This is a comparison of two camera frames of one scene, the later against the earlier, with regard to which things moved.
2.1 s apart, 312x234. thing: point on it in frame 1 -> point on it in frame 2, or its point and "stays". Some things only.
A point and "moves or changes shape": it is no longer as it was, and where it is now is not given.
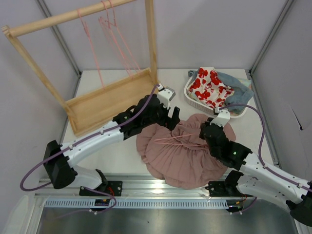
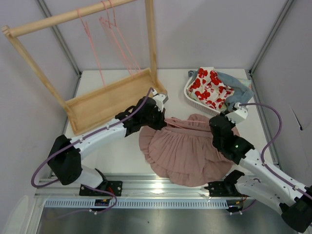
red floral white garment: (208, 86) stays
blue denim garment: (242, 94) stays
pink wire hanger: (157, 142) -> (181, 120)
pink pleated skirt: (180, 157) moves or changes shape
